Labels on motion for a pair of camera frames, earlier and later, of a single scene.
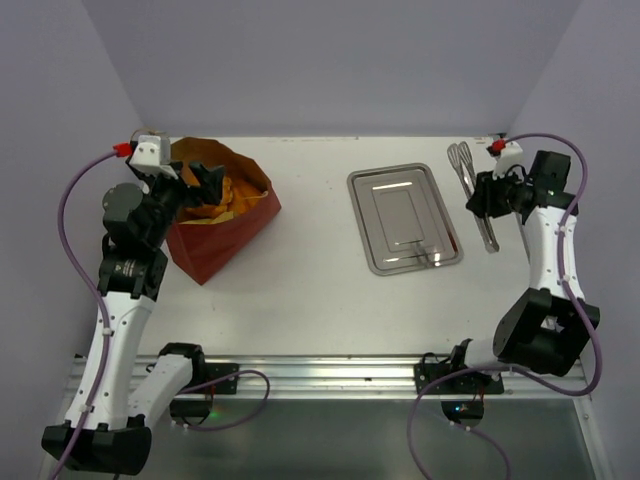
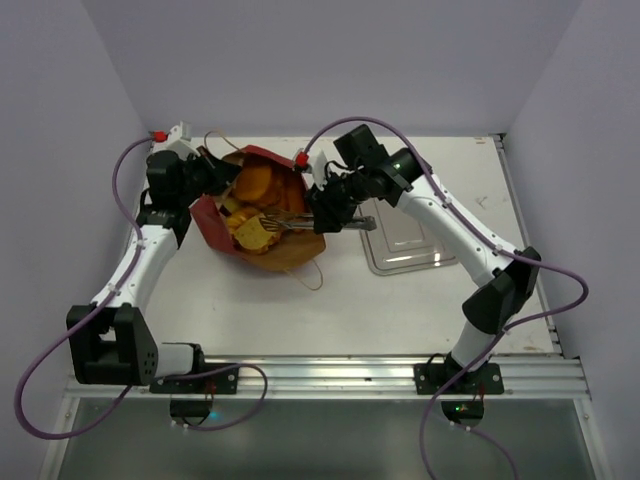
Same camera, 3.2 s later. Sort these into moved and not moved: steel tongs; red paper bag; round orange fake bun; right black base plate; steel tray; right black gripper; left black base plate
Moved: red paper bag; right black gripper; round orange fake bun; steel tongs
Not moved: left black base plate; steel tray; right black base plate
